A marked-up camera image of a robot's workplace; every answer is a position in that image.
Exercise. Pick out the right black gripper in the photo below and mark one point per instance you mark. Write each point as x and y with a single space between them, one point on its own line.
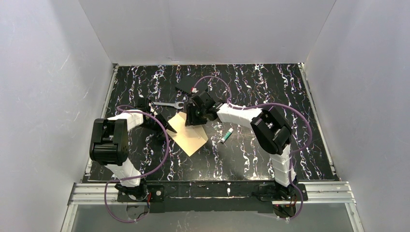
191 113

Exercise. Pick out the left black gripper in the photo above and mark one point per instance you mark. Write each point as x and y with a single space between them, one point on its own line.
158 121

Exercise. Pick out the cream paper envelope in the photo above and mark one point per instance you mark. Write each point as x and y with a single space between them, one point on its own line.
189 138

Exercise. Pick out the green glue stick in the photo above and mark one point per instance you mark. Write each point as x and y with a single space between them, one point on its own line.
227 135

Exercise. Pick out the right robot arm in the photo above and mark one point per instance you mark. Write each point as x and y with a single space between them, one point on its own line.
271 130

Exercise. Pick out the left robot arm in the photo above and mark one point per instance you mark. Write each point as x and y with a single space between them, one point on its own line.
109 145

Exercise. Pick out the silver open-end wrench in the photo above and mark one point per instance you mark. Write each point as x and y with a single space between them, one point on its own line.
177 105

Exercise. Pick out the black ribbed block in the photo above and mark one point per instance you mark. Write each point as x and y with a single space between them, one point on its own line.
184 88

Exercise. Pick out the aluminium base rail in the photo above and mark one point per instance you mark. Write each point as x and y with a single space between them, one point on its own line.
208 196

